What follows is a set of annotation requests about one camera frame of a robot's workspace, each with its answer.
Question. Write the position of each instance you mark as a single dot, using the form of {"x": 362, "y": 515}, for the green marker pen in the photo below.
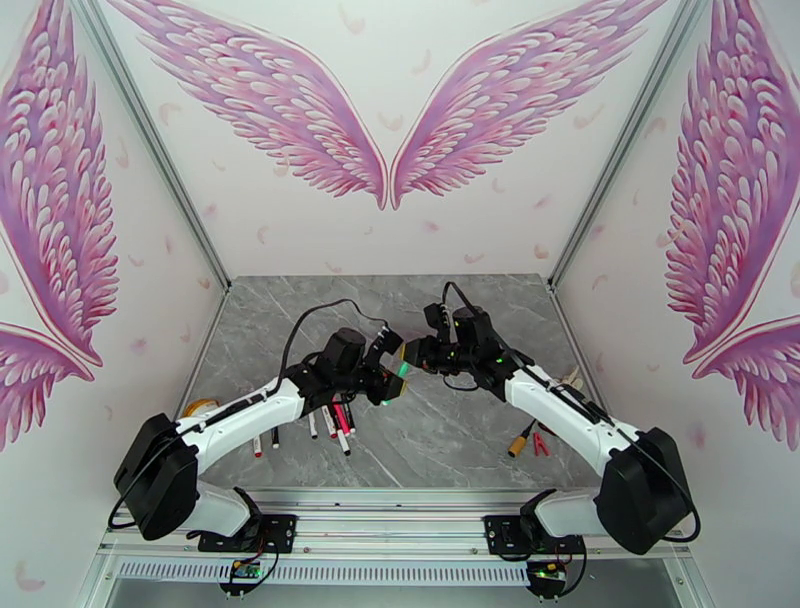
{"x": 403, "y": 370}

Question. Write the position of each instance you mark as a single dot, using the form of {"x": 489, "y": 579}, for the red marker pen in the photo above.
{"x": 327, "y": 422}
{"x": 257, "y": 447}

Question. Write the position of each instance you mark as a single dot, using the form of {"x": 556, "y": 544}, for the aluminium mounting rail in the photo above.
{"x": 387, "y": 528}

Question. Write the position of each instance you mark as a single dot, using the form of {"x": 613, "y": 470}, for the white marker pen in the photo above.
{"x": 344, "y": 442}
{"x": 312, "y": 426}

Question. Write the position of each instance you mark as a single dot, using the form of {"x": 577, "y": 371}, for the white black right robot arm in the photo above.
{"x": 562, "y": 406}

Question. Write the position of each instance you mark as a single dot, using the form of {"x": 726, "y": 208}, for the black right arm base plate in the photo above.
{"x": 500, "y": 531}

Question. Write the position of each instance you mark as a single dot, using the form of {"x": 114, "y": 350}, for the red crocodile clip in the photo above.
{"x": 541, "y": 444}

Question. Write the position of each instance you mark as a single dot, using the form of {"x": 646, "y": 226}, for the pink marker pen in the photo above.
{"x": 340, "y": 419}

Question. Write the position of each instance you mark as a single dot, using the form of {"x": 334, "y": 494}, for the beige work glove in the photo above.
{"x": 572, "y": 378}

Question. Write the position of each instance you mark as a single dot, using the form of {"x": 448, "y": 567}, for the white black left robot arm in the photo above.
{"x": 250, "y": 412}

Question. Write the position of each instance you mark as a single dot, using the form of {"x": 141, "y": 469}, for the aluminium frame post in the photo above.
{"x": 157, "y": 144}
{"x": 629, "y": 144}

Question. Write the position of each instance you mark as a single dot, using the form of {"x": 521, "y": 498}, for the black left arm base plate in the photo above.
{"x": 281, "y": 531}

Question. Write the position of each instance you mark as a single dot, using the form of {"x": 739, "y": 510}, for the small green circuit board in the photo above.
{"x": 545, "y": 570}
{"x": 245, "y": 570}

